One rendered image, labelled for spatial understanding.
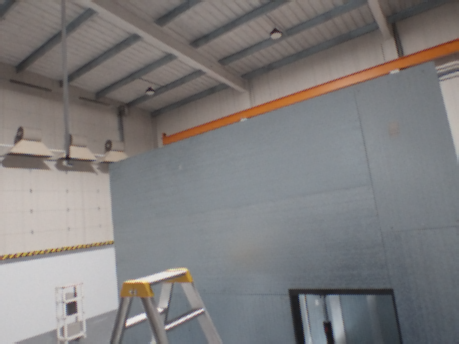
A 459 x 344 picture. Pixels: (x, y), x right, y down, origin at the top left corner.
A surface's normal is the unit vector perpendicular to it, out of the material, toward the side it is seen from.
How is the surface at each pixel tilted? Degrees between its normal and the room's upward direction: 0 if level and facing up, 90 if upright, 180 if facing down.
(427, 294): 90
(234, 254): 90
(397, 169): 90
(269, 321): 90
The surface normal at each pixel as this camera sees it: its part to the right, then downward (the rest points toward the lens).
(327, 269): -0.55, -0.07
